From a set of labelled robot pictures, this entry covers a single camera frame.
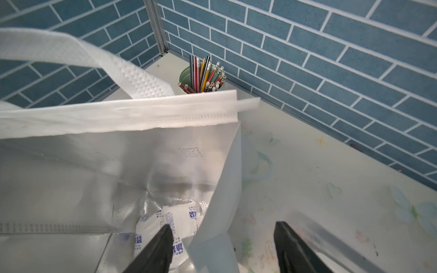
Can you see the green pencil cup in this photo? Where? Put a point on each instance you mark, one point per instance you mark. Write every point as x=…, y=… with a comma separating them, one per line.
x=217, y=83

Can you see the white insulated delivery bag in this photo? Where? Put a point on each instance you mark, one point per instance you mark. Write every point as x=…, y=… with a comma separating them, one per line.
x=76, y=179

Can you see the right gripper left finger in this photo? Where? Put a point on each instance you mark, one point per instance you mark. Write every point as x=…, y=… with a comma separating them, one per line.
x=156, y=257

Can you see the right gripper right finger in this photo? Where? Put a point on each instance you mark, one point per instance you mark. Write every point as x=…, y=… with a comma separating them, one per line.
x=293, y=254

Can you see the white ice pack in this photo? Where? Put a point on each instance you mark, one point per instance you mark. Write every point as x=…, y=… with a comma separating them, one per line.
x=182, y=220

